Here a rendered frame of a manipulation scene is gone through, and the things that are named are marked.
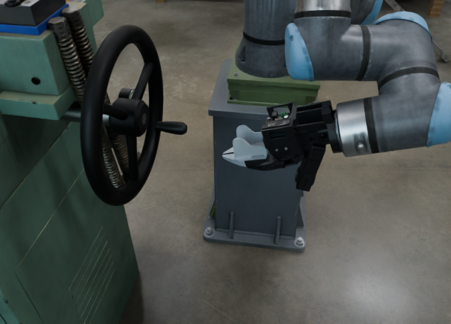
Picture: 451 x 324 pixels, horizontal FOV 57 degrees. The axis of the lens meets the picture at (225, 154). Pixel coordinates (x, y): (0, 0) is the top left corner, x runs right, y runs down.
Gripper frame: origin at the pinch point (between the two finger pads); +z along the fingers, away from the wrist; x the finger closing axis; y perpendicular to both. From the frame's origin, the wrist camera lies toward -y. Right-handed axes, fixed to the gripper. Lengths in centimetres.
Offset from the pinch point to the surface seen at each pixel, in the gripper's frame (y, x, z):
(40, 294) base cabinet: -8.6, 22.2, 38.3
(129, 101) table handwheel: 18.5, 5.5, 9.4
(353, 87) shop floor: -82, -151, -12
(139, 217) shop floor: -51, -38, 65
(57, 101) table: 24.2, 11.6, 16.3
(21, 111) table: 24.7, 12.8, 22.2
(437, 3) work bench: -95, -265, -72
